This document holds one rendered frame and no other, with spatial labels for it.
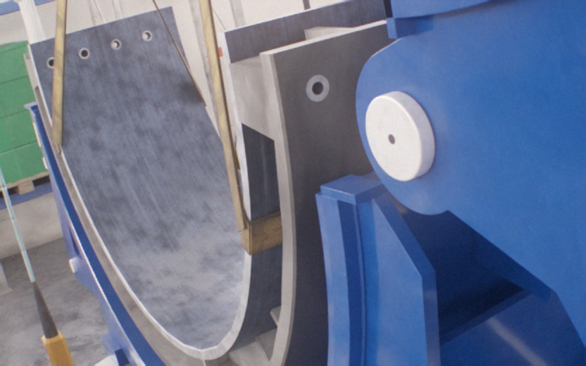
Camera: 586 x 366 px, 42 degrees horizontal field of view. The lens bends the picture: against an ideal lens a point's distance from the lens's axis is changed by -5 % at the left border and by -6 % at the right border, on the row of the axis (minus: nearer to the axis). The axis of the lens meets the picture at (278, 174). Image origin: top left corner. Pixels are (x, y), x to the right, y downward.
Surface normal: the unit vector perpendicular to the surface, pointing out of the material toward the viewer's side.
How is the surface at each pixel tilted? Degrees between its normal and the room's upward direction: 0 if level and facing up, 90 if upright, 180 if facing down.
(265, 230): 115
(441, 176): 90
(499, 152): 90
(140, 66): 75
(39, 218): 90
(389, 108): 90
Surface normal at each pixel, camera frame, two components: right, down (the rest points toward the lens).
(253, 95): -0.86, 0.31
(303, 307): 0.51, 0.58
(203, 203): 0.10, -0.69
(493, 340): 0.52, 0.33
